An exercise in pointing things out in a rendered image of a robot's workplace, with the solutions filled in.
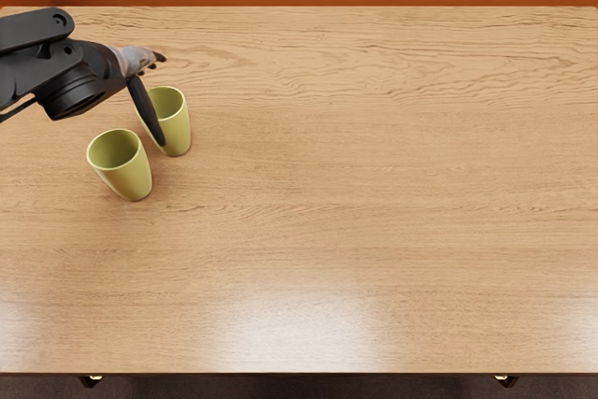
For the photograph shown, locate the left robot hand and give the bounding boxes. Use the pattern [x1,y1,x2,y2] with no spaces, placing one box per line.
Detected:
[113,45,168,148]

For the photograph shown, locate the green cup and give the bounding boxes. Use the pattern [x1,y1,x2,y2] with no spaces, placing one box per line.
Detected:
[134,85,192,158]
[85,128,154,203]

